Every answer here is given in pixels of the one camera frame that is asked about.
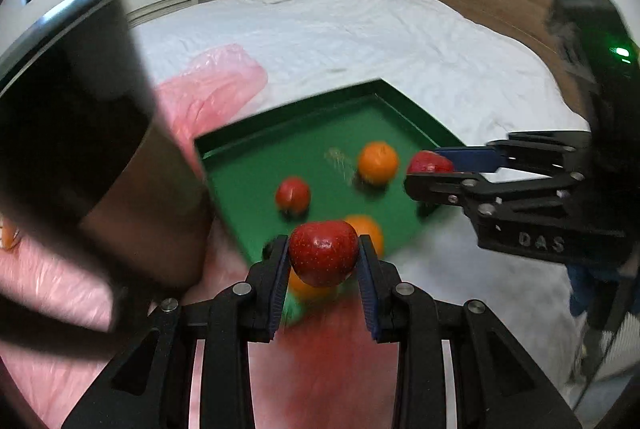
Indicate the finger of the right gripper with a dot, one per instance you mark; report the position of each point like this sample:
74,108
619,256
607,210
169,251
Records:
537,152
473,190

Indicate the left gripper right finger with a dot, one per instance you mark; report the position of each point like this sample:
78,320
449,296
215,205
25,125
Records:
399,312

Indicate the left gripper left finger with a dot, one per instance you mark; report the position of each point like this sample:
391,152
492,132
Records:
248,311

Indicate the red apple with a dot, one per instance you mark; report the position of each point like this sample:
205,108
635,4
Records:
429,162
323,253

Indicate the orange in tray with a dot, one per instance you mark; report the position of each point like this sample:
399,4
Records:
378,163
365,225

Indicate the pink plastic sheet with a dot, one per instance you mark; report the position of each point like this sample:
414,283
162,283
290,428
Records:
146,383

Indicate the green tray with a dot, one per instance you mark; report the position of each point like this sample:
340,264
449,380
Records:
319,140

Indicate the red fruit in tray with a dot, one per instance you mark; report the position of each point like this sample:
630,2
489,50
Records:
293,196

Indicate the white bed sheet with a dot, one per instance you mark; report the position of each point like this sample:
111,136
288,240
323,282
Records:
479,84

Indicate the black pink kettle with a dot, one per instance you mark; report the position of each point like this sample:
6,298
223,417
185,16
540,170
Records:
92,170

